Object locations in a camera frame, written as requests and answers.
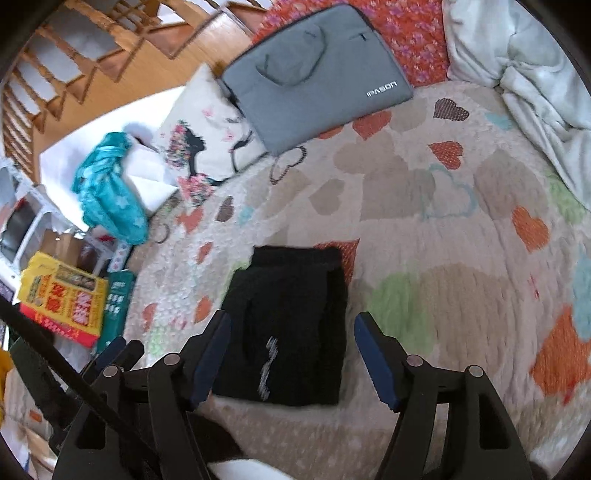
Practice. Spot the white cloth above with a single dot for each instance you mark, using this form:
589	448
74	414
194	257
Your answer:
244	470

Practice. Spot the yellow and red box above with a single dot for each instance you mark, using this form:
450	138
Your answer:
64	300

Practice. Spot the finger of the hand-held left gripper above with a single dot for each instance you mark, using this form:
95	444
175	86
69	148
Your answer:
113	349

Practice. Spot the white paint palette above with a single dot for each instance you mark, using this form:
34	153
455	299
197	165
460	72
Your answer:
117	258

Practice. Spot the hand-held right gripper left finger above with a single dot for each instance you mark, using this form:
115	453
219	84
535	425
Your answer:
212	360

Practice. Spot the printed white cushion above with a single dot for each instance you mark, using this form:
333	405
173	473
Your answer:
194	152

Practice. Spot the grey laptop bag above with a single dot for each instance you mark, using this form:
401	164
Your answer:
314	92

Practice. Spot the white pillow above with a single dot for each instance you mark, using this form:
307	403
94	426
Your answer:
147	189

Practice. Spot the white duvet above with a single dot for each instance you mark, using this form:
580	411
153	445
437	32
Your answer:
531	69

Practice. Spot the heart patterned quilt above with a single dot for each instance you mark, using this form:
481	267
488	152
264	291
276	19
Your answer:
461	230

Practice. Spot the teal star patterned cloth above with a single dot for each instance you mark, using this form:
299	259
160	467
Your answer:
111	207

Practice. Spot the white metal rack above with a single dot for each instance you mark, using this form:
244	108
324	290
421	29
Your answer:
37	217

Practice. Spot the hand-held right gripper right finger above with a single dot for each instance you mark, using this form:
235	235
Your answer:
376	364

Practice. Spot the green cardboard box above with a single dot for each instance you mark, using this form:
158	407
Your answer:
117	300

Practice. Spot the wooden stair railing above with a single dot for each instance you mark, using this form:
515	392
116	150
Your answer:
194	46

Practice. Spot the black pants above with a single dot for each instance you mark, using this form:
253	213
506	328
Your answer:
286	300

